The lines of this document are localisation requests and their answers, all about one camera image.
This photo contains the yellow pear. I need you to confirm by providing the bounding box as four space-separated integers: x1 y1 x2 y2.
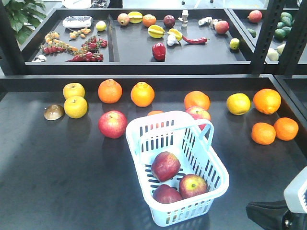
62 82 85 99
64 96 88 119

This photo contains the red apple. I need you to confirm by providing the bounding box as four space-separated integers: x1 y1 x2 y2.
186 106 211 121
153 184 183 204
179 174 208 199
98 110 128 139
151 151 181 182

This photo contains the yellow pear front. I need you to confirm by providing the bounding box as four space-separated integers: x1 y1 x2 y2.
64 96 88 119

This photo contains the light blue plastic basket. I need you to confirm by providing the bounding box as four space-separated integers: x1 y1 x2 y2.
126 111 229 227

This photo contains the orange behind basket right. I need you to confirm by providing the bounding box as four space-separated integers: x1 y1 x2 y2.
184 91 211 110

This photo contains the black wooden produce stand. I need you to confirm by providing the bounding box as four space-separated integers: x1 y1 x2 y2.
0 7 307 230

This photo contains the yellow pear back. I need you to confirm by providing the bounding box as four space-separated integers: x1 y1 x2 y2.
62 82 85 99

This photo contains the orange back left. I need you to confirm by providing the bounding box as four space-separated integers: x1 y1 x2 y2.
98 79 123 104

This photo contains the orange with navel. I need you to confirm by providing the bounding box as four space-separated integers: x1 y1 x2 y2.
253 88 281 115

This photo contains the small orange right front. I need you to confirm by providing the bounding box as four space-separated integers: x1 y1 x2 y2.
251 122 276 145

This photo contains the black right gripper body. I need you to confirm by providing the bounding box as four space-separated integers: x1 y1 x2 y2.
246 200 307 230

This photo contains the orange behind basket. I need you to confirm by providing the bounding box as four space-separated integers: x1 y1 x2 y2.
147 110 163 116
184 91 211 110

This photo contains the white garlic bulb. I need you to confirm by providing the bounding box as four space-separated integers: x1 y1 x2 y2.
166 34 179 46

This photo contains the small orange far right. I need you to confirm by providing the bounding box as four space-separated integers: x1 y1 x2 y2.
273 117 299 141

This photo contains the orange back centre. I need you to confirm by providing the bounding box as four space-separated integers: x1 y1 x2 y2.
130 81 155 107

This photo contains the white electronic device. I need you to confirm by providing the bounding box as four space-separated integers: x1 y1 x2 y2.
62 15 93 28

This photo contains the brown mushroom half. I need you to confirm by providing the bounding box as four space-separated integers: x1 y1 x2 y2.
44 104 65 121

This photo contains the green potted plant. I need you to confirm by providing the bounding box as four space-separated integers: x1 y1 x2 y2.
1 0 46 45

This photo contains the red chili pepper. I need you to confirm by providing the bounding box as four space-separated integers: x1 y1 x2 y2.
182 36 209 44

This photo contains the yellow round citrus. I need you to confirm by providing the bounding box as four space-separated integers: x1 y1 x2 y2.
226 93 251 115

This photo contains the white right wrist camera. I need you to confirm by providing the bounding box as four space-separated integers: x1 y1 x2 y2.
283 167 307 214

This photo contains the orange behind basket left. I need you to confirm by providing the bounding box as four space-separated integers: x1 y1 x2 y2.
147 110 163 116

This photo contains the small orange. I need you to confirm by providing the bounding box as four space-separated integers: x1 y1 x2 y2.
251 122 276 145
273 117 299 141

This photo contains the red bell pepper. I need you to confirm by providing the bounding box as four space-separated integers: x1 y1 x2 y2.
152 43 166 61

